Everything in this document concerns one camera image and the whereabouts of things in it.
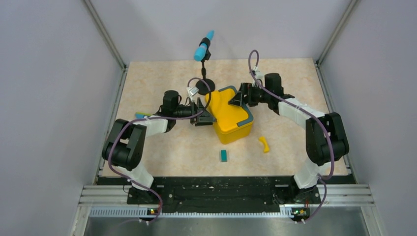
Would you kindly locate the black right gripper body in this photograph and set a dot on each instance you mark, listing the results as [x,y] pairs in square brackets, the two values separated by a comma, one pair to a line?
[255,96]

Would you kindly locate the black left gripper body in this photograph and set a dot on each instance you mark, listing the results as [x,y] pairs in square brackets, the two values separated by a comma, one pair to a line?
[186,110]

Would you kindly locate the yellow medicine kit box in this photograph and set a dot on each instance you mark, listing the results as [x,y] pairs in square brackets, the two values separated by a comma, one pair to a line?
[225,137]

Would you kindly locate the yellow curved plastic piece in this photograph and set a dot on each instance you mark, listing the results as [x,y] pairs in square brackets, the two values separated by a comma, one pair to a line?
[263,140]

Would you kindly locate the teal divided tray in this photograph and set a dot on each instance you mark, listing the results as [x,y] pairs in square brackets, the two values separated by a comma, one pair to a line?
[231,116]

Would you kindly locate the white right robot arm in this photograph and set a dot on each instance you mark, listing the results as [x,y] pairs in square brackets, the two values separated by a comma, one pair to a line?
[325,136]

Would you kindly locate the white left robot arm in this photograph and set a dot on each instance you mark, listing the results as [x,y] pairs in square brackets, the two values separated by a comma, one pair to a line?
[125,143]

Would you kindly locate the colourful toy brick block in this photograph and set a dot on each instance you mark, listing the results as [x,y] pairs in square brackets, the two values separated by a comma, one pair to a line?
[139,115]

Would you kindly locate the blue microphone on stand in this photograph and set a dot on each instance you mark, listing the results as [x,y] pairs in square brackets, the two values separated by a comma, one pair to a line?
[202,54]

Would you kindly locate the teal rectangular block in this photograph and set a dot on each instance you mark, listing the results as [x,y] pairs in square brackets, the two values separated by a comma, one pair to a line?
[223,155]

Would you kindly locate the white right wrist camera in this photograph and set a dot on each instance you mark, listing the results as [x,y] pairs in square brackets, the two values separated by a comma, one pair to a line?
[257,74]

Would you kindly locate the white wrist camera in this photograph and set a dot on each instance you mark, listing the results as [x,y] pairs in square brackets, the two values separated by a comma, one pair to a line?
[192,91]
[257,74]

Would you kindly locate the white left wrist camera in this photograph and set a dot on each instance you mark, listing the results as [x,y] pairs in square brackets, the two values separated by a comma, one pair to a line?
[192,91]

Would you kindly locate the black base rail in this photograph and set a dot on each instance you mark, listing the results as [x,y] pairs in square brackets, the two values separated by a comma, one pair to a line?
[217,194]

